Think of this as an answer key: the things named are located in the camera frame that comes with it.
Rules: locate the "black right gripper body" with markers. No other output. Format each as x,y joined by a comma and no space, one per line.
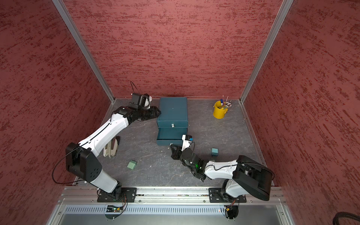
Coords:
193,169

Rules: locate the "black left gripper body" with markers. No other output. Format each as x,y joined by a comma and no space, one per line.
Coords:
145,113

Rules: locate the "teal drawer cabinet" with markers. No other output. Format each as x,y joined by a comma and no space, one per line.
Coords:
173,121

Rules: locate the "teal plug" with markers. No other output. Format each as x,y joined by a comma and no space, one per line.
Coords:
214,152

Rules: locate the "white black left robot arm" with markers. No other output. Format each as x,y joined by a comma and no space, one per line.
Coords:
82,158

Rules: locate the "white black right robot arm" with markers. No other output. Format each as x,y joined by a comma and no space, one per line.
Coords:
242,176

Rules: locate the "beige stapler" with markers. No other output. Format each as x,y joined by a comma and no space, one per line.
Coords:
111,147

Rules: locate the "green plug left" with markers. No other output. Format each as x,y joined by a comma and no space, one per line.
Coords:
132,165

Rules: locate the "yellow pen cup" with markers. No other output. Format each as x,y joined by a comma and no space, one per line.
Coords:
219,110

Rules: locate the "pens in cup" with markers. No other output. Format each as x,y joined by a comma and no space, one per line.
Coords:
225,104

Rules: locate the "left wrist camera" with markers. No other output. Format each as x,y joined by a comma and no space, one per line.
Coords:
140,101

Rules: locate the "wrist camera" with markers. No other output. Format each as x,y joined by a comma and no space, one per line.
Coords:
187,141
140,101

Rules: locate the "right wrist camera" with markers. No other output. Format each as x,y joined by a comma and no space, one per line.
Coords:
187,141

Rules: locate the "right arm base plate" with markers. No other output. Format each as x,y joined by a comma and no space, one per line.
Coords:
218,195

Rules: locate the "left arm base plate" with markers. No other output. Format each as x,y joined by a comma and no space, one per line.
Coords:
119,195

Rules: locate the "left aluminium corner post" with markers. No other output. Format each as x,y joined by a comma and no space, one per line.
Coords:
65,15

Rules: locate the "aluminium corner post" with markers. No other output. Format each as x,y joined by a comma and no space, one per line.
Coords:
280,17
65,15

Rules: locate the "black cable bundle corner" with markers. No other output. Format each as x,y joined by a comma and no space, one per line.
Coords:
346,215

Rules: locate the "right aluminium corner post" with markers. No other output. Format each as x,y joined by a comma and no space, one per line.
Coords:
280,17

